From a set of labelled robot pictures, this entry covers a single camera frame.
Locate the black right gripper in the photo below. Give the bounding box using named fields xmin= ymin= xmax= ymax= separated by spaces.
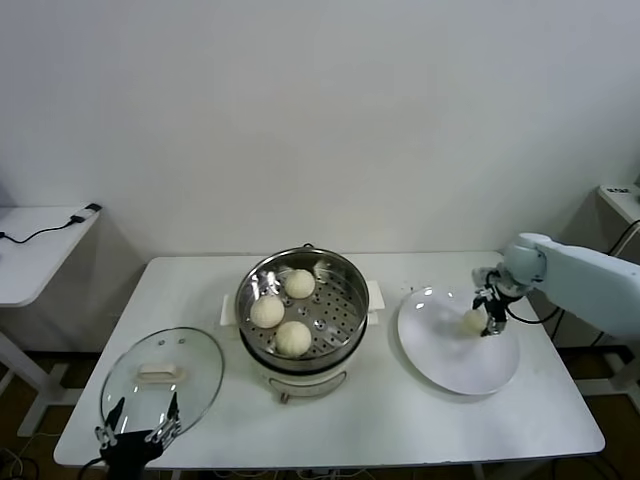
xmin=473 ymin=279 xmax=521 ymax=339

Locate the black cable on side table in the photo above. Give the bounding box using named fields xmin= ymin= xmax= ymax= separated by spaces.
xmin=0 ymin=214 xmax=84 ymax=246

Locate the perforated steel steamer basket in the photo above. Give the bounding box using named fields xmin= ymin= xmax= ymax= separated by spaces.
xmin=234 ymin=248 xmax=371 ymax=369

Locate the glass lid with cream handle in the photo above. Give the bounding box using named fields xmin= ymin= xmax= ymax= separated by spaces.
xmin=99 ymin=327 xmax=225 ymax=446

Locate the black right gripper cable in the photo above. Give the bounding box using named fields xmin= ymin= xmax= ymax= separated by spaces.
xmin=504 ymin=302 xmax=564 ymax=324

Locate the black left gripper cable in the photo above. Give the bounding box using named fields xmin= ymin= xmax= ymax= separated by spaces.
xmin=79 ymin=457 xmax=106 ymax=480

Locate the small black plug device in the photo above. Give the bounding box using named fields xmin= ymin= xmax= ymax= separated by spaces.
xmin=69 ymin=202 xmax=104 ymax=226

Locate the white round plate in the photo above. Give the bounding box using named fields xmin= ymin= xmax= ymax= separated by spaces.
xmin=396 ymin=285 xmax=521 ymax=397

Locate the black power adapter cable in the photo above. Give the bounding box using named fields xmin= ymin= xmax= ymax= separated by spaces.
xmin=549 ymin=219 xmax=640 ymax=347

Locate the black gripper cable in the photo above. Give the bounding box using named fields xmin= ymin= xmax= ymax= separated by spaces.
xmin=504 ymin=302 xmax=564 ymax=324
xmin=79 ymin=457 xmax=106 ymax=480

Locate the white steamed baozi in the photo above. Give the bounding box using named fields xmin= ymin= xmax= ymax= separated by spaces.
xmin=249 ymin=296 xmax=286 ymax=330
xmin=283 ymin=268 xmax=317 ymax=300
xmin=460 ymin=309 xmax=488 ymax=337
xmin=275 ymin=321 xmax=313 ymax=357

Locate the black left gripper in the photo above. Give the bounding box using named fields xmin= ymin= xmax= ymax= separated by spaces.
xmin=94 ymin=392 xmax=180 ymax=480

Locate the white side table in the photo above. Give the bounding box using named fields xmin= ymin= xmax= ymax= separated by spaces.
xmin=0 ymin=204 xmax=104 ymax=439

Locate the cream electric cooker base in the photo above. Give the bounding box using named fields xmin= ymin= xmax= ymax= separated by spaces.
xmin=219 ymin=279 xmax=387 ymax=405

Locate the white desk with label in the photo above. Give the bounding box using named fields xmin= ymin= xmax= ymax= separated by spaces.
xmin=582 ymin=183 xmax=640 ymax=399

